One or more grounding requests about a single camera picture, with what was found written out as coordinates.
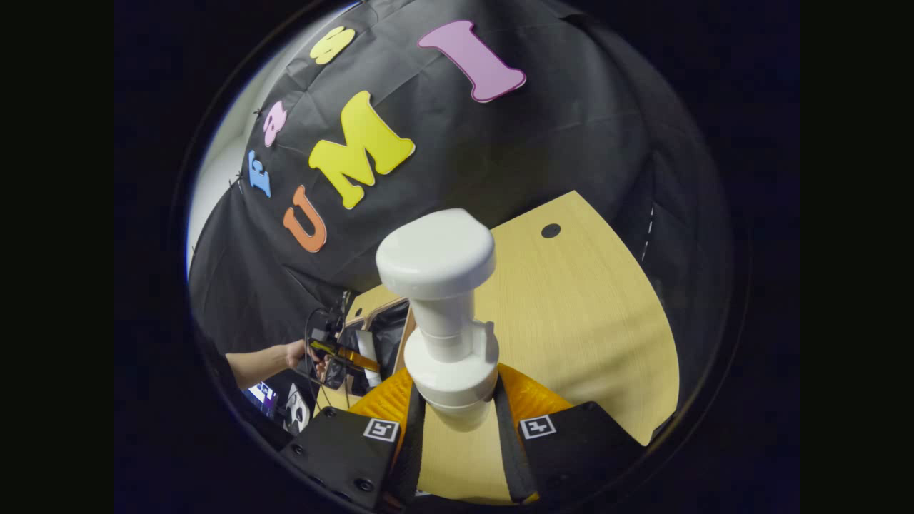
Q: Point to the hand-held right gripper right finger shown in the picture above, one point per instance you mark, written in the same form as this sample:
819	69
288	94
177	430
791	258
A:
515	464

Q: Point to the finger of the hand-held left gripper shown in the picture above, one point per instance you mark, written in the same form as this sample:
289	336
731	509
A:
357	359

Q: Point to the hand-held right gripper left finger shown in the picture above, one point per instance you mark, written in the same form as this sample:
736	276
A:
409	464

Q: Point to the white pump bottle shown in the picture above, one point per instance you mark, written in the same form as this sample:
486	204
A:
435	257

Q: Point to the white and black device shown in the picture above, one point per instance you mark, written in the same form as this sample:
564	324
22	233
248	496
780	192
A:
294	407

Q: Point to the blue lit screen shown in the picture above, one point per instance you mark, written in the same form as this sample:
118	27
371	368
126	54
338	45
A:
263	396

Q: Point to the black backdrop cloth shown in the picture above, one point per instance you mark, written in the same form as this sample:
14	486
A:
571	107

